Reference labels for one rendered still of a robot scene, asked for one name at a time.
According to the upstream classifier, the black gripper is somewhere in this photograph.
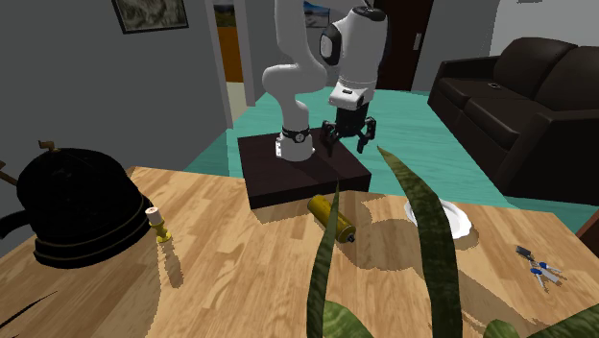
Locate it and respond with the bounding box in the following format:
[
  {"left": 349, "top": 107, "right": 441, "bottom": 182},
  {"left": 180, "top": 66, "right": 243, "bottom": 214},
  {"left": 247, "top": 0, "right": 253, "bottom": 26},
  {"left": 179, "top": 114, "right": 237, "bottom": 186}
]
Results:
[{"left": 321, "top": 106, "right": 377, "bottom": 158}]

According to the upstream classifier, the teal rug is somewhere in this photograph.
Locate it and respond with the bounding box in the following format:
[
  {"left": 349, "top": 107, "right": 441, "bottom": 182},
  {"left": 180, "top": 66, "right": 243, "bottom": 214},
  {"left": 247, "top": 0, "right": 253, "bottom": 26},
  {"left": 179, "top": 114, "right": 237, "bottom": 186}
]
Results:
[{"left": 181, "top": 87, "right": 599, "bottom": 235}]

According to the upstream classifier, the dark robot stand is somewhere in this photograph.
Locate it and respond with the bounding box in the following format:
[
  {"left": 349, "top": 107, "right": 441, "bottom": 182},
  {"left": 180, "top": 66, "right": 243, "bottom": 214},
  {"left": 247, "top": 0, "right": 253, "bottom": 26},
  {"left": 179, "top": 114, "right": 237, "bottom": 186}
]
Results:
[{"left": 236, "top": 128, "right": 373, "bottom": 211}]

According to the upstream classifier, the yellow bottle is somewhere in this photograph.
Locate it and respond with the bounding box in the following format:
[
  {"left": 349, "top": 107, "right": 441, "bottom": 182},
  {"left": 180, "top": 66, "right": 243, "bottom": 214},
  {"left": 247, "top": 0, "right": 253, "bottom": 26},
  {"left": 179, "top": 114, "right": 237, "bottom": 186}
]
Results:
[{"left": 306, "top": 194, "right": 358, "bottom": 246}]

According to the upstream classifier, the dark brown door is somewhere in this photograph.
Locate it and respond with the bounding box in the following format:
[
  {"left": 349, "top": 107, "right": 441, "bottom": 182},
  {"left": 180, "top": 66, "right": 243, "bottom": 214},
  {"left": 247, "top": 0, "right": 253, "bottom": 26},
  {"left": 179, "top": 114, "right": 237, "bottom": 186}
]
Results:
[{"left": 372, "top": 0, "right": 435, "bottom": 93}]

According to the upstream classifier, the green striped leaf plant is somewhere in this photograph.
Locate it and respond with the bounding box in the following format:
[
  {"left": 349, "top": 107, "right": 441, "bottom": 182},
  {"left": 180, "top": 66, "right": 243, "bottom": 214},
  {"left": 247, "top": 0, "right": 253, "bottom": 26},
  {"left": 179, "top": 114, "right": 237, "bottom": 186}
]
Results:
[{"left": 305, "top": 145, "right": 599, "bottom": 338}]

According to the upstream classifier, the white plate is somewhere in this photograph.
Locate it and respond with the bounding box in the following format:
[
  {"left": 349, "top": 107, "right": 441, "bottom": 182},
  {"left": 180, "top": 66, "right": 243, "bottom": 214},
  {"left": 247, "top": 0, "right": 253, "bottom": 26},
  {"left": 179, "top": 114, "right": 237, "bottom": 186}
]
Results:
[{"left": 403, "top": 196, "right": 473, "bottom": 241}]

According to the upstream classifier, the dark brown sofa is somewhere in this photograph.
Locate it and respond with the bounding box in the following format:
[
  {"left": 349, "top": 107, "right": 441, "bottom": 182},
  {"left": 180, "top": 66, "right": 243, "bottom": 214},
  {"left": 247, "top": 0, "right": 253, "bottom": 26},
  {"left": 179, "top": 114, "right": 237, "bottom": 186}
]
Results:
[{"left": 426, "top": 36, "right": 599, "bottom": 207}]

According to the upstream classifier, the wooden table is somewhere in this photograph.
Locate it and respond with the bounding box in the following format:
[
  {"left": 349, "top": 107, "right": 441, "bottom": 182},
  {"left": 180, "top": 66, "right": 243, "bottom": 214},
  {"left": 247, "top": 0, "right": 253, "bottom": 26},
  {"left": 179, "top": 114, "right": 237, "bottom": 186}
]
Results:
[{"left": 0, "top": 165, "right": 599, "bottom": 338}]

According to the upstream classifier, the yellow candlestick with white candle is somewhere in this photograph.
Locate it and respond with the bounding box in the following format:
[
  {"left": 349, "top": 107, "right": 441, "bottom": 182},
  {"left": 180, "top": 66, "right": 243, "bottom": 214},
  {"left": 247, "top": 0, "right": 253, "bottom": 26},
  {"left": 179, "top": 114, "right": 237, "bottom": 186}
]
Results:
[{"left": 144, "top": 205, "right": 174, "bottom": 245}]

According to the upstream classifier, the keyring with blue keys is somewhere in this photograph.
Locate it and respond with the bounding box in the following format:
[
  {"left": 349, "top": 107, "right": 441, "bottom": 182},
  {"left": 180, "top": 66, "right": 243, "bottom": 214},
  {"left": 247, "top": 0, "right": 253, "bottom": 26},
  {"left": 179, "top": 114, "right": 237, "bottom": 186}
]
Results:
[{"left": 515, "top": 244, "right": 566, "bottom": 292}]

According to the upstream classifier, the blue wall picture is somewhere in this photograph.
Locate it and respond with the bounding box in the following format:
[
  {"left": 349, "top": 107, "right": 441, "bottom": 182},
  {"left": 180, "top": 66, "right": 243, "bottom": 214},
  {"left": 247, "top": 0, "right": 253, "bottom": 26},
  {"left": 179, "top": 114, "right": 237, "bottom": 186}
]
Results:
[{"left": 302, "top": 0, "right": 331, "bottom": 29}]

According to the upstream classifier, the dark framed wall picture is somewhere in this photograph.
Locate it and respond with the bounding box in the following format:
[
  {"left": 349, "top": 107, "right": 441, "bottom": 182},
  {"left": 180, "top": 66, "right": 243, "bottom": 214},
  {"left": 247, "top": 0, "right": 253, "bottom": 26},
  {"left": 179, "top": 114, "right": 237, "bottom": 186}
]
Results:
[{"left": 110, "top": 0, "right": 190, "bottom": 36}]

